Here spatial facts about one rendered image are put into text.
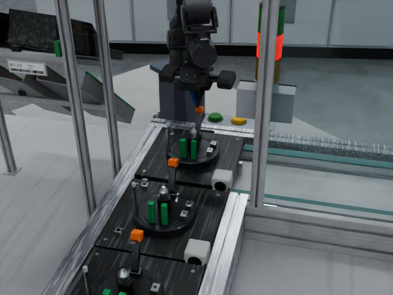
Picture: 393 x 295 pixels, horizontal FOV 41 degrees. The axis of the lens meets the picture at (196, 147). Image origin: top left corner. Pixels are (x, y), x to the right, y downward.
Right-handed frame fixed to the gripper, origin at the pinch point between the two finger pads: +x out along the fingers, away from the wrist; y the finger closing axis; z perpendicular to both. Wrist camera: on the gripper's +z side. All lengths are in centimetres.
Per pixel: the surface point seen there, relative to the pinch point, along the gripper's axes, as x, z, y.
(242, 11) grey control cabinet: 78, -287, -33
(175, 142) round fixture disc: 12.4, 4.7, -5.0
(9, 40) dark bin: -20.0, 21.8, -36.3
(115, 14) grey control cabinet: 83, -269, -135
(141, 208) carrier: 11.8, 32.8, -4.8
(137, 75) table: 27, -59, -39
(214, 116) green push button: 14.3, -14.5, 1.5
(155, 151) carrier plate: 14.2, 7.3, -9.7
